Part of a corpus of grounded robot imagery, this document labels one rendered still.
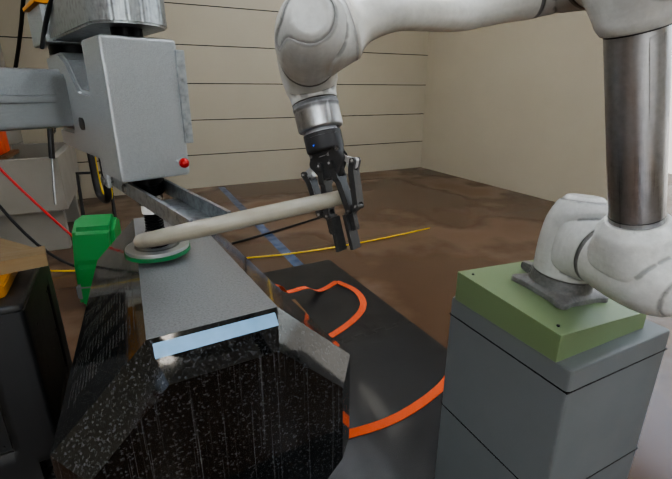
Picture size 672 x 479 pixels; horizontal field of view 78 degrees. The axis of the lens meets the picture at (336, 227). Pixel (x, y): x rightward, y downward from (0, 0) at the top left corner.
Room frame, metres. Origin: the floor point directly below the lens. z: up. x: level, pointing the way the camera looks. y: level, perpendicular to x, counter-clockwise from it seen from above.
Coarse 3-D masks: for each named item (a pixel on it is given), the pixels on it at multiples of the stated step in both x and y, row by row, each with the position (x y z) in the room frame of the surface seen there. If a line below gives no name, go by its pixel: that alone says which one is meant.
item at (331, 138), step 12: (312, 132) 0.79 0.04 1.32; (324, 132) 0.79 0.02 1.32; (336, 132) 0.80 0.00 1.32; (312, 144) 0.79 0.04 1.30; (324, 144) 0.78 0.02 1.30; (336, 144) 0.79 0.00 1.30; (312, 156) 0.82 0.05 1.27; (324, 156) 0.80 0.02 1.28; (336, 156) 0.79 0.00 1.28; (312, 168) 0.82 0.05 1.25; (324, 168) 0.80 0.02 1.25; (336, 168) 0.79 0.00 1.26
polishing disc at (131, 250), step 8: (128, 248) 1.35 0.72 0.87; (136, 248) 1.35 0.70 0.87; (144, 248) 1.35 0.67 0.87; (160, 248) 1.35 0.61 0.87; (168, 248) 1.35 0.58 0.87; (176, 248) 1.35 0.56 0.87; (184, 248) 1.36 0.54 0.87; (136, 256) 1.28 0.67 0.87; (144, 256) 1.28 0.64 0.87; (152, 256) 1.28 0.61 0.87; (160, 256) 1.29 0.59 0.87
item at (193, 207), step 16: (128, 192) 1.36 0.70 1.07; (144, 192) 1.25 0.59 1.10; (176, 192) 1.34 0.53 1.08; (192, 192) 1.26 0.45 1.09; (160, 208) 1.15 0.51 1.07; (176, 208) 1.23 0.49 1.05; (192, 208) 1.24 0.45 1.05; (208, 208) 1.17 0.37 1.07; (224, 208) 1.11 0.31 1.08; (176, 224) 1.07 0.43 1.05
